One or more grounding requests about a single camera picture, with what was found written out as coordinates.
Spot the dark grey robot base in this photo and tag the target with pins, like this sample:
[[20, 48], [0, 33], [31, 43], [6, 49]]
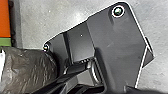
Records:
[[113, 43]]

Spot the green sofa seat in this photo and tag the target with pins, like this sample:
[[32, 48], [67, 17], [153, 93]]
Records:
[[4, 42]]

